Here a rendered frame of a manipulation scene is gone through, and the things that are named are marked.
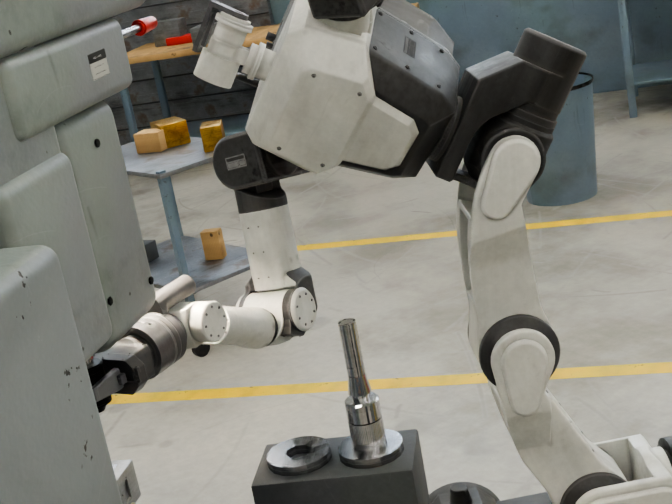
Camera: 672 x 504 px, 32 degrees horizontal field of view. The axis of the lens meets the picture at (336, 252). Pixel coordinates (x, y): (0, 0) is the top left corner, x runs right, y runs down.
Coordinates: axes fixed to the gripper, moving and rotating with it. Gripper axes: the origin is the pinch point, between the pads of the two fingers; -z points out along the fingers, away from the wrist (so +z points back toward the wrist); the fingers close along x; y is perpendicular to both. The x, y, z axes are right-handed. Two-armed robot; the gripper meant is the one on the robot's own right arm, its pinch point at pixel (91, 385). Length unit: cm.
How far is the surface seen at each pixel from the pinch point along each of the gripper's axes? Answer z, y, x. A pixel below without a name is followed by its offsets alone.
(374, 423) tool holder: 7.0, 6.3, 42.0
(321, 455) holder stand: 3.8, 10.1, 34.6
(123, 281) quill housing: 0.9, -16.0, 10.1
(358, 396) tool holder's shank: 6.6, 2.2, 40.5
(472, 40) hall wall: 708, 76, -250
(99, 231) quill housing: -2.1, -24.4, 11.0
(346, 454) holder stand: 4.8, 10.1, 38.1
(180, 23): 603, 24, -435
